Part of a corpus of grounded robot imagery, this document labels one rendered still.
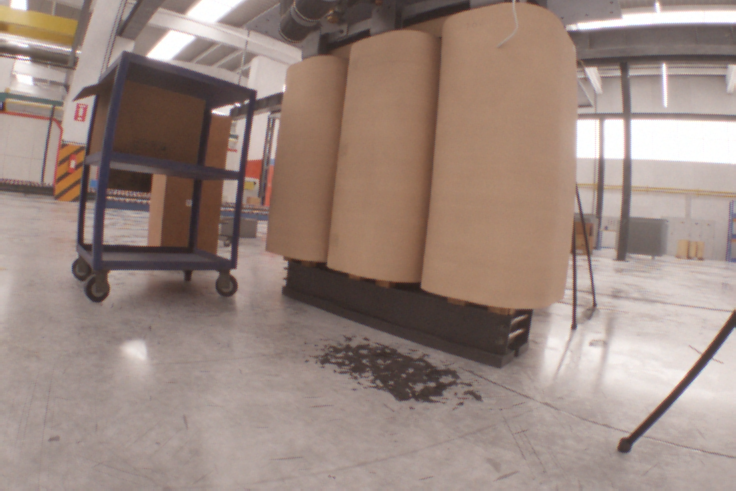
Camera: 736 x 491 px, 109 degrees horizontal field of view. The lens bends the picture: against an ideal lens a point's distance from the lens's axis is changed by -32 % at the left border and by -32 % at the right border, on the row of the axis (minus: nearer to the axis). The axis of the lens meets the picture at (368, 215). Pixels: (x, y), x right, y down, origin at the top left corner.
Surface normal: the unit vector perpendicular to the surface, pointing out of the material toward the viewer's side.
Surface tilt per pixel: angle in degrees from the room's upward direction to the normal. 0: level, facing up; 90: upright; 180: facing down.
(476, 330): 90
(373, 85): 90
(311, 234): 90
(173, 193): 90
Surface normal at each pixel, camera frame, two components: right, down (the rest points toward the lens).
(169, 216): 0.73, 0.07
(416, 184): 0.37, 0.04
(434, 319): -0.68, -0.07
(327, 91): -0.01, 0.00
